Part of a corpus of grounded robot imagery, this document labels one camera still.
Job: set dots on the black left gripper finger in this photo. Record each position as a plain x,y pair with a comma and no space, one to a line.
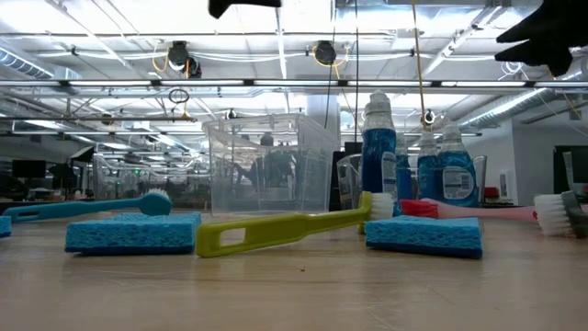
239,3

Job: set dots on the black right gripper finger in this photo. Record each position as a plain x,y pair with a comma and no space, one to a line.
546,55
551,27

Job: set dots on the red pink dish brush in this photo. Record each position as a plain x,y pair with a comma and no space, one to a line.
496,212

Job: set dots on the green dish brush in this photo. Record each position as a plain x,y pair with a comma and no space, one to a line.
275,230

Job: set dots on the blue dish brush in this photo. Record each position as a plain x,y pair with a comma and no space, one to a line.
69,209

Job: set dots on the long ceiling light strip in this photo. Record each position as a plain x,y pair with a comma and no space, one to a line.
275,83

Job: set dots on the clear shallow plastic bin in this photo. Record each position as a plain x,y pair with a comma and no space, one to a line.
138,184
482,179

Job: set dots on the red box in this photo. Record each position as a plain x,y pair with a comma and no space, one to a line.
491,192

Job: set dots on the clear deep plastic bin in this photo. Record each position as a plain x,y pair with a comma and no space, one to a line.
275,197

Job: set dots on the blue rectangular sponge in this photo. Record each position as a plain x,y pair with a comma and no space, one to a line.
4,226
133,232
422,234

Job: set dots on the black monitor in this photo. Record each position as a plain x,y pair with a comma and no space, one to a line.
28,169

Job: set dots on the silver ceiling duct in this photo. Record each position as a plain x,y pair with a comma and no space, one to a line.
505,108
23,62

